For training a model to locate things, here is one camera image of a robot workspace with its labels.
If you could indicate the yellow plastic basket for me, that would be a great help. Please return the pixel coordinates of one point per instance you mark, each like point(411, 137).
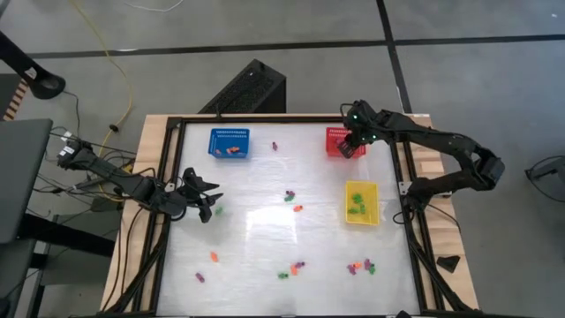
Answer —
point(368, 216)

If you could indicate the black stand foot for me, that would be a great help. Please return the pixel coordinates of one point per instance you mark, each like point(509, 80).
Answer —
point(44, 84)

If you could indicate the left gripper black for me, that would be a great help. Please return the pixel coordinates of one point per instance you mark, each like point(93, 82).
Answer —
point(190, 199)

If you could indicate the black desk frame beam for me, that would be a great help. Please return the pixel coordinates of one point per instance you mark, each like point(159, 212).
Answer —
point(66, 234)

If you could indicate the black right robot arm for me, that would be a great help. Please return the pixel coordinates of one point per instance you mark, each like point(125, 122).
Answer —
point(441, 139)

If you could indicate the black triangular bracket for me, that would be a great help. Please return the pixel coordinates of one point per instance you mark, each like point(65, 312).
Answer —
point(448, 263)

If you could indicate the striped wooden panel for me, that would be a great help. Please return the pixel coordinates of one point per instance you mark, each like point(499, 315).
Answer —
point(15, 101)

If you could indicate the glossy white table sheet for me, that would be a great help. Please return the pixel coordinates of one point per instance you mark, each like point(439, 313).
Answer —
point(265, 176)

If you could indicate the black perforated computer tower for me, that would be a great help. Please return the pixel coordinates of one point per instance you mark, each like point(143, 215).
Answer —
point(247, 90)

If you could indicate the red plastic basket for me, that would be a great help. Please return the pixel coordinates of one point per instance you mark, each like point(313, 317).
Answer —
point(331, 137)

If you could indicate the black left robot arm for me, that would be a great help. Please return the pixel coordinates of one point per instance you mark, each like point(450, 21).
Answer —
point(115, 179)

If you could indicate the black metal table frame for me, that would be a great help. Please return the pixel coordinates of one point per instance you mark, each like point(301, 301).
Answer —
point(287, 119)

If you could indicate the dark grey desk top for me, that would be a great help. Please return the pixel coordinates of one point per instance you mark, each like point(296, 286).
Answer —
point(22, 176)

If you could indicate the silver mounting bracket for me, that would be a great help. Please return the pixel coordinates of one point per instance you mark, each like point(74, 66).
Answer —
point(169, 187)
point(403, 187)

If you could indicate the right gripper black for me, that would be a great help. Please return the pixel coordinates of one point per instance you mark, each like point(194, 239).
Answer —
point(364, 126)

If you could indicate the blue plastic basket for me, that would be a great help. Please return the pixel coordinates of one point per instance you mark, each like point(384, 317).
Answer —
point(229, 139)

